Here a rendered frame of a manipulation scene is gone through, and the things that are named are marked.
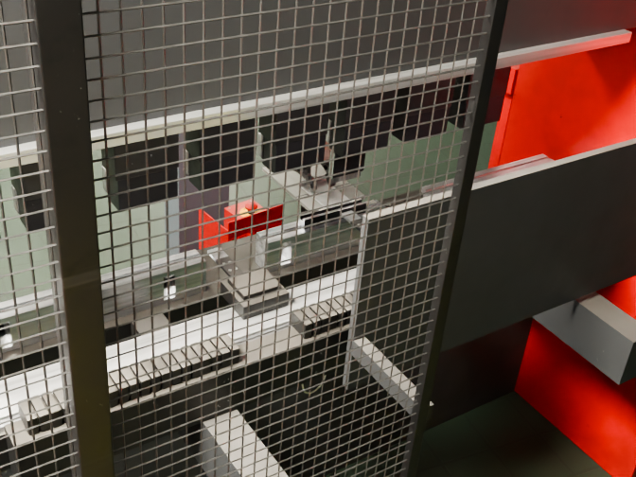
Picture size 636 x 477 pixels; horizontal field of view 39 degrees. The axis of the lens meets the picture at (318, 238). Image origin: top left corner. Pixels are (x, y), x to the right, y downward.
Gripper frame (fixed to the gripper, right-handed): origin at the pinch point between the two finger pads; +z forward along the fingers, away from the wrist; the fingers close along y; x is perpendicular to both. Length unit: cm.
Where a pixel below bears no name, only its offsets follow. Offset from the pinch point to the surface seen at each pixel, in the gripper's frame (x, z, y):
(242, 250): 9.3, 11.7, -24.5
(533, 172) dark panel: -67, 16, 12
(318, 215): -6.7, 9.0, -7.8
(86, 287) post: -101, 16, -96
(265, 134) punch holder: -22.5, -12.1, -24.3
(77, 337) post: -96, 22, -98
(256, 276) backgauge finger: -25, 20, -39
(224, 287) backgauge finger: -23, 20, -46
